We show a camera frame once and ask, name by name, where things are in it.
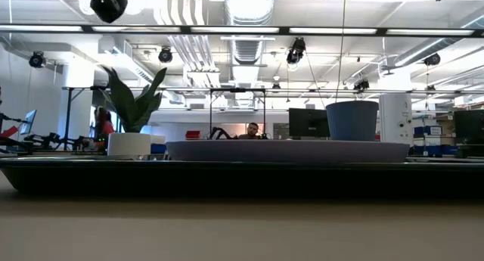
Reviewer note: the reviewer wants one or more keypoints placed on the lavender plate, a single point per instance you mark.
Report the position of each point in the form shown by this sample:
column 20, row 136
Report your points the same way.
column 287, row 151

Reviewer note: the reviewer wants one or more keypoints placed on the blue ribbed cup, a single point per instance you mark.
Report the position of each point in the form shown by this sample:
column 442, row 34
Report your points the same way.
column 352, row 121

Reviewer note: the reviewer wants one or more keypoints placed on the dark green tray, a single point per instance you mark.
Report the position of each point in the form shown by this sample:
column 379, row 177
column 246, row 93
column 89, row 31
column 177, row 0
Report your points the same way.
column 242, row 178

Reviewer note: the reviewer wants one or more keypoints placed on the person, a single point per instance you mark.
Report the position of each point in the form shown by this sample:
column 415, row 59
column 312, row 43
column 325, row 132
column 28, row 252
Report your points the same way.
column 251, row 130
column 106, row 126

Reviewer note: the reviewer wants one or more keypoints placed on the red box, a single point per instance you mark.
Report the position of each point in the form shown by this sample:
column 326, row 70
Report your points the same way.
column 193, row 134

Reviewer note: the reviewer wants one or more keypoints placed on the black computer monitor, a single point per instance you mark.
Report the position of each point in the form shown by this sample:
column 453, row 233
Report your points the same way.
column 308, row 123
column 469, row 125

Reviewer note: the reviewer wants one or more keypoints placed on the black ceiling spot lamp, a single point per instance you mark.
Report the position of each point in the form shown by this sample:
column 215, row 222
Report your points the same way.
column 165, row 55
column 295, row 51
column 37, row 59
column 432, row 59

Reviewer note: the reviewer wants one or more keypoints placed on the green plant in white pot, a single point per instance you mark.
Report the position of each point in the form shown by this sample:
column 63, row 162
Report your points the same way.
column 130, row 113

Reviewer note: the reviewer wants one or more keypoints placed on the white pillar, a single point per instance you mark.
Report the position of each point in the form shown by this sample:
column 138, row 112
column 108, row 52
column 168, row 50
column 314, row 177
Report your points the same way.
column 396, row 117

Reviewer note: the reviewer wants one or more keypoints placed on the blue storage bin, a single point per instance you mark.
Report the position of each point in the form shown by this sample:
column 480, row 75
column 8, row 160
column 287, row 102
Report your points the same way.
column 429, row 131
column 435, row 150

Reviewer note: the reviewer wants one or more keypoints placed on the tilted computer monitor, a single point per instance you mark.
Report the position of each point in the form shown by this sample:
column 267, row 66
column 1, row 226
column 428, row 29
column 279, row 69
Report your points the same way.
column 28, row 121

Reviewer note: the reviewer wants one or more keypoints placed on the black background rig frame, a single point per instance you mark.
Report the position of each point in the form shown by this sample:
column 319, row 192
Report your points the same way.
column 238, row 90

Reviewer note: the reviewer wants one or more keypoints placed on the black background stand frame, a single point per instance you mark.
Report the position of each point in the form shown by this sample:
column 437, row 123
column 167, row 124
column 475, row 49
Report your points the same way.
column 68, row 113

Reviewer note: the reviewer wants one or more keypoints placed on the black frame bar with lights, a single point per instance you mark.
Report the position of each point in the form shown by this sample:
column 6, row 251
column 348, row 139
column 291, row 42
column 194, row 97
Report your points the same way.
column 87, row 28

